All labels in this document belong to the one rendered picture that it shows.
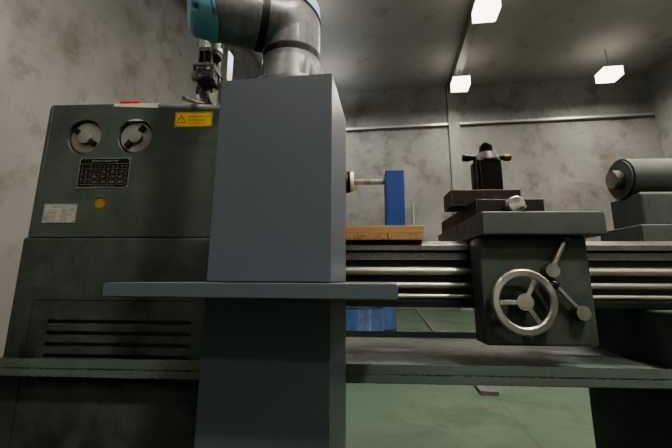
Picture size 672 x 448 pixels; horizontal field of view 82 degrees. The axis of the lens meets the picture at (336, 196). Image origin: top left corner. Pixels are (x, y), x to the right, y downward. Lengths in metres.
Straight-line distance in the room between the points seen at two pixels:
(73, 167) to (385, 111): 10.95
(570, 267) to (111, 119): 1.31
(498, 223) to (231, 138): 0.67
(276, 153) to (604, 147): 12.30
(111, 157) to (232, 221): 0.68
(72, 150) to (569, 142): 11.95
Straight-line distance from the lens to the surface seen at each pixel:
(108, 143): 1.29
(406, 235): 1.10
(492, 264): 1.06
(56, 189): 1.33
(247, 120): 0.69
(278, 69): 0.75
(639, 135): 13.28
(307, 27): 0.82
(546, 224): 1.08
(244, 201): 0.64
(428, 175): 11.25
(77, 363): 1.20
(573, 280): 1.14
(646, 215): 1.49
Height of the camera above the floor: 0.75
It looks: 12 degrees up
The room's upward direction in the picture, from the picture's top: straight up
